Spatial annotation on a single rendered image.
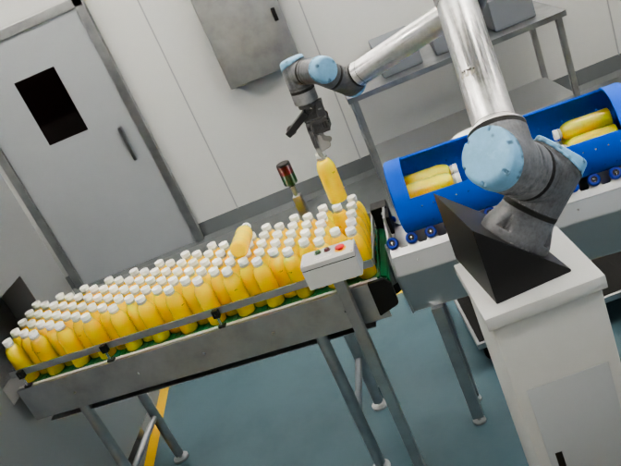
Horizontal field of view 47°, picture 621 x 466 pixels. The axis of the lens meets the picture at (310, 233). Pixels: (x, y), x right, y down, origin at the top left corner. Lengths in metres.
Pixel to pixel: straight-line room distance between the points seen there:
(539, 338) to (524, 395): 0.18
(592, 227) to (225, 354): 1.47
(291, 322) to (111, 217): 3.80
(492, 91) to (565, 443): 1.01
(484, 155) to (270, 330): 1.32
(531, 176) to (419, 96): 4.35
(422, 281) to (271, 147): 3.49
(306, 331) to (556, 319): 1.12
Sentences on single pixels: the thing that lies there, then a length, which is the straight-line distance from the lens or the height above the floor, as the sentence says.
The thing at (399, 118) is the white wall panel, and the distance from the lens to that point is 6.10.
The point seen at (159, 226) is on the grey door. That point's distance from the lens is 6.30.
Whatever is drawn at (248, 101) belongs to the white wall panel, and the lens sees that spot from 5.95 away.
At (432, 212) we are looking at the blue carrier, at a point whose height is 1.05.
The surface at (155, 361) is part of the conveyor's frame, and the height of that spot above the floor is 0.85.
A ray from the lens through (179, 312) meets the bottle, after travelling 2.83.
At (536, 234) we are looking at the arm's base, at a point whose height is 1.23.
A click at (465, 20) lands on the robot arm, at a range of 1.98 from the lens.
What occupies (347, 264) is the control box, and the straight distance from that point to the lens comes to 2.46.
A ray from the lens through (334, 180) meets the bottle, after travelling 2.64.
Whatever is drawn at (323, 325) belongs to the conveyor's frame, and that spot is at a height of 0.78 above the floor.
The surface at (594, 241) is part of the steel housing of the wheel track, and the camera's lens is 2.82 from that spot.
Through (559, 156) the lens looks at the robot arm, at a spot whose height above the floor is 1.40.
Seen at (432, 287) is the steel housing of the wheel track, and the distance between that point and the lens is 2.79.
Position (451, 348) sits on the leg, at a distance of 2.97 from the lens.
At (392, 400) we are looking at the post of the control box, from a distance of 2.84.
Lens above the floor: 2.16
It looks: 23 degrees down
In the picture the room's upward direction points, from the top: 24 degrees counter-clockwise
